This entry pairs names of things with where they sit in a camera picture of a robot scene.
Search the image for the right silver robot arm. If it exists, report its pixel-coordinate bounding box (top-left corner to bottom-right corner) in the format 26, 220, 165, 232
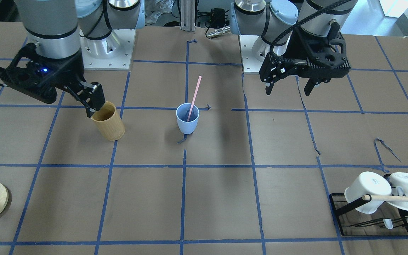
13, 0, 145, 117

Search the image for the black power adapter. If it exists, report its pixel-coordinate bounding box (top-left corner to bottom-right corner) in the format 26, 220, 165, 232
205, 8, 230, 29

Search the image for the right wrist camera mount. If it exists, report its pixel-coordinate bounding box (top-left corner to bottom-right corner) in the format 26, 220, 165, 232
0, 42, 84, 104

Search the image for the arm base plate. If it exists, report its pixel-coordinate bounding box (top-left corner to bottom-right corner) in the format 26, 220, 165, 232
80, 29, 137, 71
239, 35, 270, 74

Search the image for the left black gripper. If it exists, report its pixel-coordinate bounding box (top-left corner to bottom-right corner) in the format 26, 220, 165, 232
259, 53, 321, 96

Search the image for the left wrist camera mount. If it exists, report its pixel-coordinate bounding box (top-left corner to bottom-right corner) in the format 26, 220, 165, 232
283, 20, 351, 82

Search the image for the pink chopstick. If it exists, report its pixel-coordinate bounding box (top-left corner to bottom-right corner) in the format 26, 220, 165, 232
187, 75, 202, 122

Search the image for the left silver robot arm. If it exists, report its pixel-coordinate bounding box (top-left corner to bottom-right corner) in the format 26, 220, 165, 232
229, 0, 357, 95

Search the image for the aluminium frame post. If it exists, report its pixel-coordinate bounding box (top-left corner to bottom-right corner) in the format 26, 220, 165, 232
177, 0, 197, 33

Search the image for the bamboo cup holder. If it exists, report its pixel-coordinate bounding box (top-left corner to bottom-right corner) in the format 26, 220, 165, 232
91, 101, 126, 141

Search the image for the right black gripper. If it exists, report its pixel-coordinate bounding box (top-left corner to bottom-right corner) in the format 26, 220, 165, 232
62, 80, 106, 118

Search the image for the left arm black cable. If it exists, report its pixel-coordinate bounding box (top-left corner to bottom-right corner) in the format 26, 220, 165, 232
269, 0, 350, 64

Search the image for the black wire mug rack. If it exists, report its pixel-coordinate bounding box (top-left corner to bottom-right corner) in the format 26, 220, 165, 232
329, 173, 408, 236

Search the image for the light blue plastic cup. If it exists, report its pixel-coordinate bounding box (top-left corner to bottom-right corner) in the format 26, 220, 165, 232
175, 103, 200, 135

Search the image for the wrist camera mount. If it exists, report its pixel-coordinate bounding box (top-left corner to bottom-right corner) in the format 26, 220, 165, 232
283, 20, 351, 82
0, 42, 84, 104

